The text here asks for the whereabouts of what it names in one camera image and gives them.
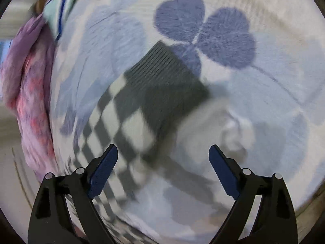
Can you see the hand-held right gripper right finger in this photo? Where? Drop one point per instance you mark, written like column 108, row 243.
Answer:
column 223, row 169

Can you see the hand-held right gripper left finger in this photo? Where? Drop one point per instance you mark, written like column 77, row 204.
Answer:
column 104, row 169

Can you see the grey white checkered knit sweater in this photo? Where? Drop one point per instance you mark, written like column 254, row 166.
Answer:
column 162, row 86

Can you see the leaf print bed sheet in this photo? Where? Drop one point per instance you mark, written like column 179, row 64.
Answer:
column 254, row 106

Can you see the purple floral blanket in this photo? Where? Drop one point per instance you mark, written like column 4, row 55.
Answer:
column 30, row 94

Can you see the teal white striped pillow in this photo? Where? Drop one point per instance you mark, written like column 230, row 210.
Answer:
column 56, row 10

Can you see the wooden bed frame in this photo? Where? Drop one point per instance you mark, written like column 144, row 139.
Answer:
column 308, row 216

